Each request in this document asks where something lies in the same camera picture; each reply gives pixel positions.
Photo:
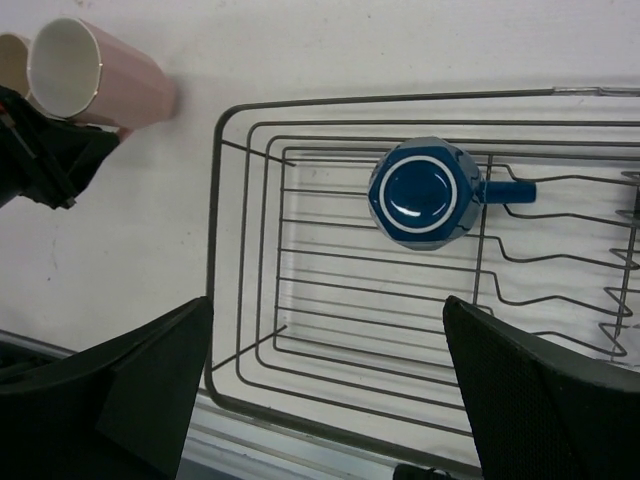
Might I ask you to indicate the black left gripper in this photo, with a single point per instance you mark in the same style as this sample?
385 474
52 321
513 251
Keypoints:
45 160

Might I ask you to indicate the pink hexagonal mug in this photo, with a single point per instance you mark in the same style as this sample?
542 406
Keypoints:
79 72

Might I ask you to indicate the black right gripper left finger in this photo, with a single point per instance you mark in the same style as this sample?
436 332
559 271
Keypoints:
118 410

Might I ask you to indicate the beige tall cup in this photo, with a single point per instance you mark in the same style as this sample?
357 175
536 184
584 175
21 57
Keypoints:
14 50

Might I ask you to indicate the aluminium front rail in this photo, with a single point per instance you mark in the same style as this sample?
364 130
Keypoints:
250 445

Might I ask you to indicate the blue hexagonal mug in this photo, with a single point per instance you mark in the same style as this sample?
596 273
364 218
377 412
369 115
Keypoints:
425 193

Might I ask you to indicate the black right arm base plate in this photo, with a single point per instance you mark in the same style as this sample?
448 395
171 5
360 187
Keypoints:
404 471

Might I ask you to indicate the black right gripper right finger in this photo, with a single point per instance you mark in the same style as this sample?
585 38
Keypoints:
538 410

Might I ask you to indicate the grey wire dish rack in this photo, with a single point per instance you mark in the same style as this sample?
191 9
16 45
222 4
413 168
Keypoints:
322 320

